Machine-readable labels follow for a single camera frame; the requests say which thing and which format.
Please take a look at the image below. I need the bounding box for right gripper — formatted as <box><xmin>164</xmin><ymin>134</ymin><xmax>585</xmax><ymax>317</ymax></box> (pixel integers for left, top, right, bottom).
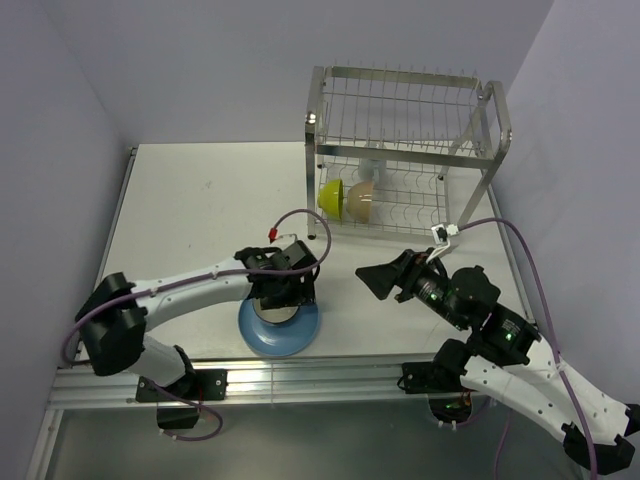
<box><xmin>353</xmin><ymin>246</ymin><xmax>467</xmax><ymax>329</ymax></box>

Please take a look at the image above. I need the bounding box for grey-rimmed white bowl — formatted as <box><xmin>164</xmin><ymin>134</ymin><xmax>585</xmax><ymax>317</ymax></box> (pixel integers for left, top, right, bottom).
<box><xmin>252</xmin><ymin>299</ymin><xmax>299</xmax><ymax>324</ymax></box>

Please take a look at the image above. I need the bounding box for blue plate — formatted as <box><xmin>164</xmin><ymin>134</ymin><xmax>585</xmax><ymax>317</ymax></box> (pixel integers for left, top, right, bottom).
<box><xmin>238</xmin><ymin>300</ymin><xmax>321</xmax><ymax>357</ymax></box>

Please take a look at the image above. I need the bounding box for white ceramic bowl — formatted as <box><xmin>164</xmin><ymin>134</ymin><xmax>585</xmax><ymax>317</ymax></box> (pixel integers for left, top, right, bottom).
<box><xmin>346</xmin><ymin>181</ymin><xmax>374</xmax><ymax>224</ymax></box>

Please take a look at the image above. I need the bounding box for lime green bowl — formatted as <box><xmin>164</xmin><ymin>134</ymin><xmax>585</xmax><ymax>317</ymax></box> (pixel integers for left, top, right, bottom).
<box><xmin>317</xmin><ymin>178</ymin><xmax>344</xmax><ymax>220</ymax></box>

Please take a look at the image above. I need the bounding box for pale blue mug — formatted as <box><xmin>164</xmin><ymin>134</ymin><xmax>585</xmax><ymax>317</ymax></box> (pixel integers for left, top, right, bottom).
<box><xmin>358</xmin><ymin>158</ymin><xmax>388</xmax><ymax>186</ymax></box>

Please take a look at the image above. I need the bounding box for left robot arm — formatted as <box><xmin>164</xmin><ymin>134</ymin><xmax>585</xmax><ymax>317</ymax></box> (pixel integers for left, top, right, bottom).
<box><xmin>76</xmin><ymin>240</ymin><xmax>320</xmax><ymax>399</ymax></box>

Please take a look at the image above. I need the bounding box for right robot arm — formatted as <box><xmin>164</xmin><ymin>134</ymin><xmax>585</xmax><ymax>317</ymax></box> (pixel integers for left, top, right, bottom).
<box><xmin>355</xmin><ymin>250</ymin><xmax>639</xmax><ymax>475</ymax></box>

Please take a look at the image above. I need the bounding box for steel two-tier dish rack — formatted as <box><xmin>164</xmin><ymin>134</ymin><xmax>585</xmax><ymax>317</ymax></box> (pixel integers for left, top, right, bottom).
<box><xmin>304</xmin><ymin>65</ymin><xmax>513</xmax><ymax>236</ymax></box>

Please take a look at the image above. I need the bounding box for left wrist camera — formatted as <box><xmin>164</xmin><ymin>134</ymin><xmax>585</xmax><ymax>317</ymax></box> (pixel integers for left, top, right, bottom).
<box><xmin>268</xmin><ymin>228</ymin><xmax>299</xmax><ymax>249</ymax></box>

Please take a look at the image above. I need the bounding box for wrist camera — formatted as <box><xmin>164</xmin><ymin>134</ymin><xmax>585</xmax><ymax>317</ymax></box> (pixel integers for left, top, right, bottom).
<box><xmin>427</xmin><ymin>223</ymin><xmax>460</xmax><ymax>262</ymax></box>
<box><xmin>268</xmin><ymin>228</ymin><xmax>299</xmax><ymax>249</ymax></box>

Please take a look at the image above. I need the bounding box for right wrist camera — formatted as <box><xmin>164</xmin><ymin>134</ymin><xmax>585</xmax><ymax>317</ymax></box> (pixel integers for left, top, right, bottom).
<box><xmin>427</xmin><ymin>223</ymin><xmax>460</xmax><ymax>262</ymax></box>

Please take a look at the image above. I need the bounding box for aluminium mounting rail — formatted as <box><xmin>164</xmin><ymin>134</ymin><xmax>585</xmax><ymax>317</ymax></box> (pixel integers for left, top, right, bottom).
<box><xmin>46</xmin><ymin>354</ymin><xmax>434</xmax><ymax>410</ymax></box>

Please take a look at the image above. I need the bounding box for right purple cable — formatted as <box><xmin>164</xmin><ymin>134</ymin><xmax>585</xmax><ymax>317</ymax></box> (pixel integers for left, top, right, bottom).
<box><xmin>457</xmin><ymin>217</ymin><xmax>599</xmax><ymax>480</ymax></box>

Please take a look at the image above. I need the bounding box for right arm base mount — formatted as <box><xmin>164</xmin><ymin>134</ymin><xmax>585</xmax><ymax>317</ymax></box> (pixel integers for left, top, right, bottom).
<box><xmin>396</xmin><ymin>362</ymin><xmax>473</xmax><ymax>424</ymax></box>

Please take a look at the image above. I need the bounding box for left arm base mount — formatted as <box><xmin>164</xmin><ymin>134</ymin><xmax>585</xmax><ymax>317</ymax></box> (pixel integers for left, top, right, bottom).
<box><xmin>134</xmin><ymin>368</ymin><xmax>228</xmax><ymax>439</ymax></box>

